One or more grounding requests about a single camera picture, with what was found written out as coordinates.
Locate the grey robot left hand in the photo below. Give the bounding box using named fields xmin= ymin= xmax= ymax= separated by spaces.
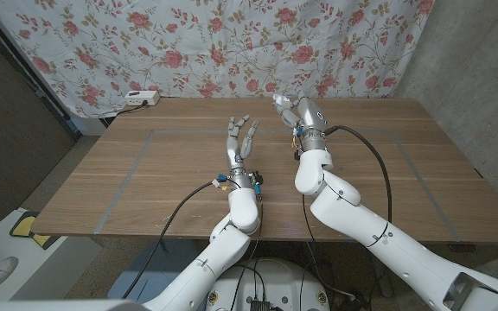
xmin=225 ymin=114 xmax=262 ymax=189

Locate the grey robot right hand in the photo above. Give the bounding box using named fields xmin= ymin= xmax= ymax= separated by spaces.
xmin=273 ymin=90 xmax=330 ymax=153

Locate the floral backdrop cloth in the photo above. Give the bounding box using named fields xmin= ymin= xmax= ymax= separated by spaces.
xmin=0 ymin=0 xmax=436 ymax=118

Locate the white power strip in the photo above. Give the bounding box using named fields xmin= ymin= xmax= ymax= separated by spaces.
xmin=124 ymin=89 xmax=162 ymax=107

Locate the pale blue floor plate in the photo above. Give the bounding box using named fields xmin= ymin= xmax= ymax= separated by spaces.
xmin=108 ymin=239 xmax=215 ymax=299

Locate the white round robot torso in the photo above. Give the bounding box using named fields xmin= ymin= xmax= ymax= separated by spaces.
xmin=214 ymin=257 xmax=331 ymax=311

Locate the white floor board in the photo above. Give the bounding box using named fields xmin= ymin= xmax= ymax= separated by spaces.
xmin=0 ymin=206 xmax=103 ymax=301

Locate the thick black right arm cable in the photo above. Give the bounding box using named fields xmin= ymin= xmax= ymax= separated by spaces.
xmin=324 ymin=124 xmax=393 ymax=224

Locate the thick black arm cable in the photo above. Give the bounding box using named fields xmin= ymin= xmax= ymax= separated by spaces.
xmin=121 ymin=180 xmax=233 ymax=300
xmin=324 ymin=124 xmax=393 ymax=224

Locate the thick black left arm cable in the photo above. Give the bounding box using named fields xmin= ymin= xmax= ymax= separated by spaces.
xmin=121 ymin=180 xmax=233 ymax=300

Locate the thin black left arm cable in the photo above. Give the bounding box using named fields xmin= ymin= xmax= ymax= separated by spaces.
xmin=229 ymin=192 xmax=265 ymax=311

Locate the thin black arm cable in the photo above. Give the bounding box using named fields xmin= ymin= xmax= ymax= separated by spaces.
xmin=300 ymin=193 xmax=332 ymax=295
xmin=229 ymin=192 xmax=265 ymax=311

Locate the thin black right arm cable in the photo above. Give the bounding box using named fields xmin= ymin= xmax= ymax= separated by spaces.
xmin=300 ymin=193 xmax=332 ymax=295

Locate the black door frame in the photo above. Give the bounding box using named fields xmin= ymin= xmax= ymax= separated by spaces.
xmin=0 ymin=0 xmax=82 ymax=140

